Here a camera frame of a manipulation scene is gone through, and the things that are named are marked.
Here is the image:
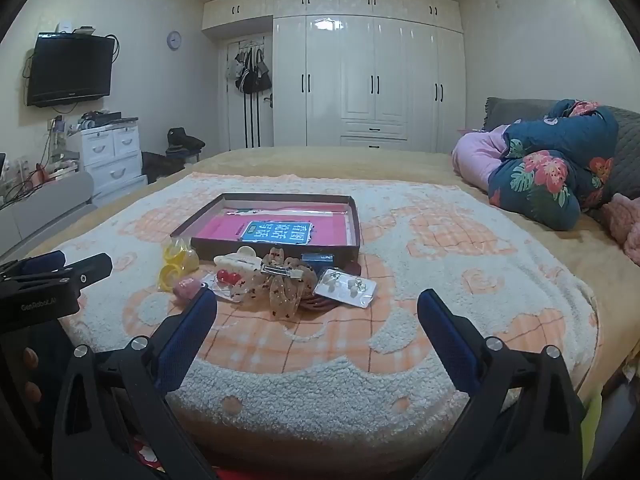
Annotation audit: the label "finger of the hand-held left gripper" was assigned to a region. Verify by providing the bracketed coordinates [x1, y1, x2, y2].
[50, 253, 114, 292]
[0, 251, 67, 282]

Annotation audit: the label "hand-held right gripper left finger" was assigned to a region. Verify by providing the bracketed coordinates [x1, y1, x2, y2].
[52, 287, 218, 480]

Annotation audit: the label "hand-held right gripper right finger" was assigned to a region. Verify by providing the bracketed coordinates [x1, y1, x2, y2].
[416, 288, 588, 480]

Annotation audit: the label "pink pom hair clip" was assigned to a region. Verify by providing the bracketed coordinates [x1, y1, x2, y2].
[172, 275, 209, 304]

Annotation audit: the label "red bead hair tie packet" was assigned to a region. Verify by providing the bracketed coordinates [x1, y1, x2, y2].
[202, 268, 251, 304]

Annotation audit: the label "yellow bangles packet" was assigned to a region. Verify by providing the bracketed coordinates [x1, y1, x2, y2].
[158, 238, 201, 292]

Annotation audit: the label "white claw hair clip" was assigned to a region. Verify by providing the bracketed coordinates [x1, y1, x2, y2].
[213, 245, 266, 274]

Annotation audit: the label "polka dot bow hair clip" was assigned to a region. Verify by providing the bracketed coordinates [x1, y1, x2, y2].
[242, 247, 319, 321]

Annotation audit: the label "brown box with pink lining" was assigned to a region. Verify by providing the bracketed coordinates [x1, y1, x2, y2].
[169, 192, 362, 264]

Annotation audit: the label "coil hair tie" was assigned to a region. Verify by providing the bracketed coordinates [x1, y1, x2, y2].
[295, 291, 342, 312]

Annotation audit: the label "person's left hand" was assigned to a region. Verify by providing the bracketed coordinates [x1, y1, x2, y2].
[21, 347, 44, 405]

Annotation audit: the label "grey panel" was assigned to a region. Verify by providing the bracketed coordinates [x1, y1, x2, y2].
[0, 170, 97, 257]

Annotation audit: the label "peach and white fleece blanket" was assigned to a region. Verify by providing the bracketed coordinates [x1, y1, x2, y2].
[49, 172, 602, 457]

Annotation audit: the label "white plastic drawer cabinet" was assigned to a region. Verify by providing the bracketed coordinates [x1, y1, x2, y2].
[67, 119, 149, 206]

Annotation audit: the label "dark brown bag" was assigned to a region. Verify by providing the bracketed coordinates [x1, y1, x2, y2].
[142, 152, 187, 184]

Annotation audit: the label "blue booklet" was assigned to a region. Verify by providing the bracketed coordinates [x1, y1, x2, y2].
[241, 219, 315, 247]

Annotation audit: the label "clutter on cabinet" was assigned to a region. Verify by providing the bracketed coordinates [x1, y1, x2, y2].
[74, 110, 139, 130]

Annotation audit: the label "dark clothes pile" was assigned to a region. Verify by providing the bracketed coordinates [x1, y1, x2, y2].
[166, 127, 206, 155]

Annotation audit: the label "pink padded garment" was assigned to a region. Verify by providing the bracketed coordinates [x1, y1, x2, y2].
[451, 127, 510, 192]

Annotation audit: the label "blue floral quilt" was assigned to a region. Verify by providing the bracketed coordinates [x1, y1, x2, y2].
[487, 99, 621, 232]

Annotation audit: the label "tan bed cover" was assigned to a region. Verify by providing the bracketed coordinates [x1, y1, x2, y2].
[20, 146, 640, 401]

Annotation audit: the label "pink knit throw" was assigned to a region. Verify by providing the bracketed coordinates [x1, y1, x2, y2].
[601, 192, 640, 262]

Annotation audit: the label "white room door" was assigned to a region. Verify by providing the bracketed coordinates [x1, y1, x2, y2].
[218, 35, 275, 152]

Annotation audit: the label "hanging dark bags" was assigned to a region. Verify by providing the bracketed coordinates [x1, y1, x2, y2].
[234, 47, 273, 95]

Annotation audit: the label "white glossy wardrobe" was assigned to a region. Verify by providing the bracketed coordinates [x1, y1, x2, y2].
[202, 0, 467, 154]

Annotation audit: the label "black wall television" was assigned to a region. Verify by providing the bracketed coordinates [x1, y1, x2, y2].
[26, 32, 115, 108]

